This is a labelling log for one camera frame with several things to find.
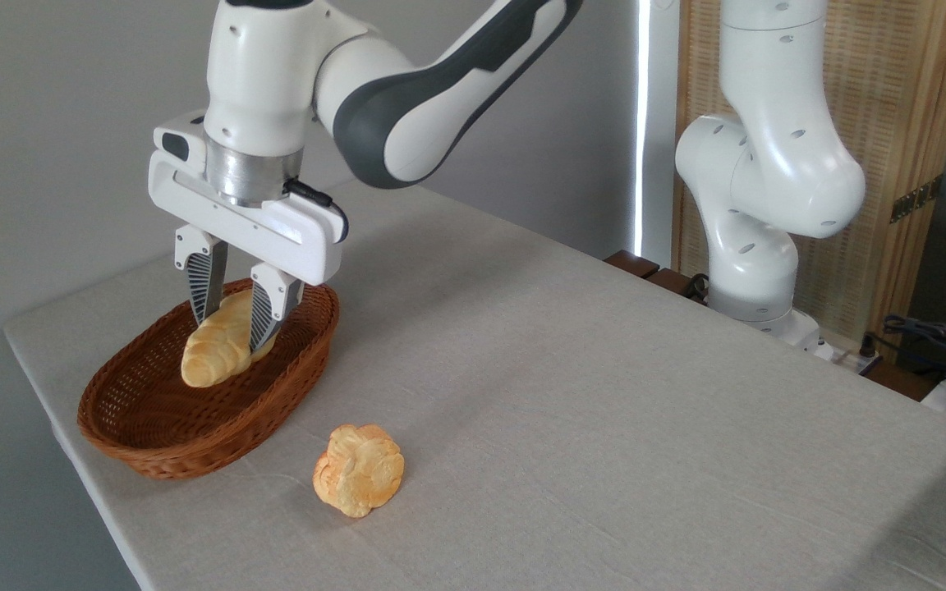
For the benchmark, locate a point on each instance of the dark brown wooden block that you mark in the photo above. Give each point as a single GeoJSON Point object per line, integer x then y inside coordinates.
{"type": "Point", "coordinates": [633, 263]}
{"type": "Point", "coordinates": [670, 281]}

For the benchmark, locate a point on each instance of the beige tablecloth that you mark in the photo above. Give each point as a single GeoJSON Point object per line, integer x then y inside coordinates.
{"type": "Point", "coordinates": [645, 451]}

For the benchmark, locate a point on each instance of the long braided bread loaf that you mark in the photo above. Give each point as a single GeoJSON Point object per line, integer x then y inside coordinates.
{"type": "Point", "coordinates": [214, 353]}

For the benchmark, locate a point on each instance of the dark metal screen hinge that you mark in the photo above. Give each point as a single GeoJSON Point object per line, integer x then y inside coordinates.
{"type": "Point", "coordinates": [916, 199]}

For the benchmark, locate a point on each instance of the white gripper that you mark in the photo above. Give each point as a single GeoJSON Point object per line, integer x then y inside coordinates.
{"type": "Point", "coordinates": [292, 242]}

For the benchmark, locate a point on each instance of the white power strip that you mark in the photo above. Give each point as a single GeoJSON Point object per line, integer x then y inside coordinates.
{"type": "Point", "coordinates": [847, 356]}

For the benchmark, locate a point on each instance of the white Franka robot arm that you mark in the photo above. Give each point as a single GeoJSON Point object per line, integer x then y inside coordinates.
{"type": "Point", "coordinates": [777, 164]}

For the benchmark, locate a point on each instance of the wooden folding screen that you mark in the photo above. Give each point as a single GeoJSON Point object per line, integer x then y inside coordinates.
{"type": "Point", "coordinates": [892, 107]}

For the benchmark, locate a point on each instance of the round knotted bread roll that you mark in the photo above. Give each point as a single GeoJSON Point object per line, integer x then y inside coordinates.
{"type": "Point", "coordinates": [362, 472]}

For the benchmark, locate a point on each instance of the brown wicker basket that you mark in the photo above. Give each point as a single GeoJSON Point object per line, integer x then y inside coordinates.
{"type": "Point", "coordinates": [194, 447]}

